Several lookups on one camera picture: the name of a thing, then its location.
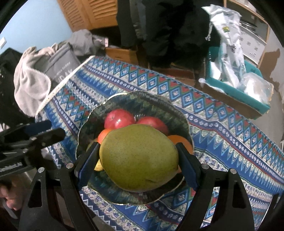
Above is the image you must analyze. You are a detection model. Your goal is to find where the steel pot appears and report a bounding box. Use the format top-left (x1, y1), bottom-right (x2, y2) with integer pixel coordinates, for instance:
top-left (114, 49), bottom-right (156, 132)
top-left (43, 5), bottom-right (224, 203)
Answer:
top-left (241, 19), bottom-right (259, 34)

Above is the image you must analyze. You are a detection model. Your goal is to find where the blue patterned tablecloth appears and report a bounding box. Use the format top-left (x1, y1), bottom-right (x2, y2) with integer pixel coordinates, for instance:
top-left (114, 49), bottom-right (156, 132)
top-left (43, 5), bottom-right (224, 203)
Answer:
top-left (35, 55), bottom-right (284, 231)

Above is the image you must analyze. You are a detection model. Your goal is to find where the red apple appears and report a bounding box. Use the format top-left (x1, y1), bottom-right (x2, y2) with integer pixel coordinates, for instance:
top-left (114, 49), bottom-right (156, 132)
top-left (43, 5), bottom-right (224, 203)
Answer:
top-left (104, 109), bottom-right (136, 130)
top-left (136, 117), bottom-right (169, 136)

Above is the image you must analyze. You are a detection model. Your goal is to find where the black plastic crate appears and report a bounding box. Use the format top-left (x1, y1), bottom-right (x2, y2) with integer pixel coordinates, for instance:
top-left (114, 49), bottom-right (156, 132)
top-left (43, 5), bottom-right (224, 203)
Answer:
top-left (0, 47), bottom-right (25, 134)

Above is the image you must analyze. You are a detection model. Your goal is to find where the beige cloth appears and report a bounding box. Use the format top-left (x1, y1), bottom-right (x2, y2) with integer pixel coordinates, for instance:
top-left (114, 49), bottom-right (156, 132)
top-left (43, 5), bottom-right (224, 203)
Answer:
top-left (14, 43), bottom-right (59, 117)

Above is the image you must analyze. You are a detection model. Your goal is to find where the black hooded jacket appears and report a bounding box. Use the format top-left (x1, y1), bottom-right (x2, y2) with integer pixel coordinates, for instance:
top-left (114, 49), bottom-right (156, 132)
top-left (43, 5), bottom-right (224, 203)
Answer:
top-left (116, 0), bottom-right (220, 69)

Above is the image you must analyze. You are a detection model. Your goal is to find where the grey printed bag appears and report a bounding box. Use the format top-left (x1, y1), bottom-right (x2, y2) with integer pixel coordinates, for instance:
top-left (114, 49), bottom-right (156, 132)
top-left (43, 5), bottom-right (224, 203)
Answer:
top-left (33, 43), bottom-right (81, 88)

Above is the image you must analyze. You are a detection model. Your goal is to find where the green pear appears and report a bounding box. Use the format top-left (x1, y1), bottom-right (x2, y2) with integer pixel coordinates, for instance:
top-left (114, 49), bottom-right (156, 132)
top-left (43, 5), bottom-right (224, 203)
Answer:
top-left (99, 124), bottom-right (179, 192)

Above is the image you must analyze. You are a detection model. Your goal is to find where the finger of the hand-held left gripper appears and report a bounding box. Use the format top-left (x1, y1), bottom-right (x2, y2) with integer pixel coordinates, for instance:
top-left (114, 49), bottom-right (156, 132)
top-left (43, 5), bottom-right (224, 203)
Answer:
top-left (27, 128), bottom-right (66, 154)
top-left (4, 120), bottom-right (53, 143)

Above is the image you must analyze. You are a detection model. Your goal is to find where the wooden ladder shelf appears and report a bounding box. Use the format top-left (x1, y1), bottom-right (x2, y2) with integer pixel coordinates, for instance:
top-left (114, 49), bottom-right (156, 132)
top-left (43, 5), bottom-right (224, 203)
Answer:
top-left (223, 0), bottom-right (271, 69)

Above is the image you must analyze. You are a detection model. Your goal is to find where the medium orange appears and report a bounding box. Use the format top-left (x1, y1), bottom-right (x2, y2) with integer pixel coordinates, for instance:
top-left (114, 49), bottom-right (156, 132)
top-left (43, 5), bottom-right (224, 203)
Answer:
top-left (167, 135), bottom-right (193, 155)

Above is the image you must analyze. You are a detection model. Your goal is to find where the dark glass plate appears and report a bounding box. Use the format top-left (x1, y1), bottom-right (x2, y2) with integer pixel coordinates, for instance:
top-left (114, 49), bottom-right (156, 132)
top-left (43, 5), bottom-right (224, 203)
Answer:
top-left (76, 91), bottom-right (195, 205)

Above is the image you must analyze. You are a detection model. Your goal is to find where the person's left hand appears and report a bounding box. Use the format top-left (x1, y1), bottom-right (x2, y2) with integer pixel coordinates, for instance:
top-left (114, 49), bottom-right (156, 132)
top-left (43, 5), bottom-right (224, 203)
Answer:
top-left (0, 184), bottom-right (23, 210)

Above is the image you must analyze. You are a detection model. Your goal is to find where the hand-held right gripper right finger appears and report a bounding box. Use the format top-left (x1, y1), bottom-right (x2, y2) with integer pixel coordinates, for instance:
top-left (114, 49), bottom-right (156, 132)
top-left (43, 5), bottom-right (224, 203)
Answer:
top-left (175, 143), bottom-right (255, 231)

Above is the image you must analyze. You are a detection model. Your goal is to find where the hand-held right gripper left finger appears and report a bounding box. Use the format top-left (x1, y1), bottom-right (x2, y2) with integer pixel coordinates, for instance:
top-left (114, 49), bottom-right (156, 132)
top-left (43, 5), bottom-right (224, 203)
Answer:
top-left (19, 142), bottom-right (101, 231)

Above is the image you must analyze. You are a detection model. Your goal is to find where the grey crumpled cloth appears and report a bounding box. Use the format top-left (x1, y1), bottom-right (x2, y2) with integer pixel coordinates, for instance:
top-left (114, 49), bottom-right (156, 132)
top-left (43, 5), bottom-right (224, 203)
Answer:
top-left (67, 29), bottom-right (109, 57)

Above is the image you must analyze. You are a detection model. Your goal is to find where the clear plastic bag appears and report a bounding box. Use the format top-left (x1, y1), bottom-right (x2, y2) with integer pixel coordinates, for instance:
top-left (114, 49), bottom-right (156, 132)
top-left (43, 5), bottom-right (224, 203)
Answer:
top-left (238, 73), bottom-right (274, 105)

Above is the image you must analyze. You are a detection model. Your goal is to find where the grey door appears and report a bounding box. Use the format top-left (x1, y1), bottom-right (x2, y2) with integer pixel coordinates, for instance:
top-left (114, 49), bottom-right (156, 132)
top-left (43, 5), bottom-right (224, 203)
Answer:
top-left (266, 33), bottom-right (284, 89)

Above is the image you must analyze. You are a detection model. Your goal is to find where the white perforated basket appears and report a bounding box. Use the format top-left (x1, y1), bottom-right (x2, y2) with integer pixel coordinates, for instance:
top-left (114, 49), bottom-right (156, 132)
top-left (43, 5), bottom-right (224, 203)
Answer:
top-left (238, 29), bottom-right (267, 65)

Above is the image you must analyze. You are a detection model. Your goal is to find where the brown cardboard box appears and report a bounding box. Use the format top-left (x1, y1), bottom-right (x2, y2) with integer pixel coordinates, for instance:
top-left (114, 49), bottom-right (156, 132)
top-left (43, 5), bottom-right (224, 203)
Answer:
top-left (149, 64), bottom-right (265, 120)

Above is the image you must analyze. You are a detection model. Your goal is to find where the large orange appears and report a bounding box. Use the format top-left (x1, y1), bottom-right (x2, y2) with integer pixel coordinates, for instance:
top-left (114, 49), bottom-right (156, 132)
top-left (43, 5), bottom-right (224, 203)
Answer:
top-left (97, 129), bottom-right (112, 144)

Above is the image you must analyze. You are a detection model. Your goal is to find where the white rice bag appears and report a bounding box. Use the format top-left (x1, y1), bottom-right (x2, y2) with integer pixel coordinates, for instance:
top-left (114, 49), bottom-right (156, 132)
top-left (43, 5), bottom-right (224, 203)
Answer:
top-left (201, 5), bottom-right (247, 88)

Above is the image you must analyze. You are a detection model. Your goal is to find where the teal plastic crate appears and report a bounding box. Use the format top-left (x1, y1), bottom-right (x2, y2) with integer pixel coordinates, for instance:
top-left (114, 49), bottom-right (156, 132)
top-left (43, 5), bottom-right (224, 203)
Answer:
top-left (205, 59), bottom-right (271, 114)

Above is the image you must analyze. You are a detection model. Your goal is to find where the wooden louvered wardrobe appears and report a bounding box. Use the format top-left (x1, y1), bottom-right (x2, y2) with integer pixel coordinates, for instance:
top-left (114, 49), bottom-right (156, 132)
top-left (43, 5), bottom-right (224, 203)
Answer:
top-left (56, 0), bottom-right (119, 31)

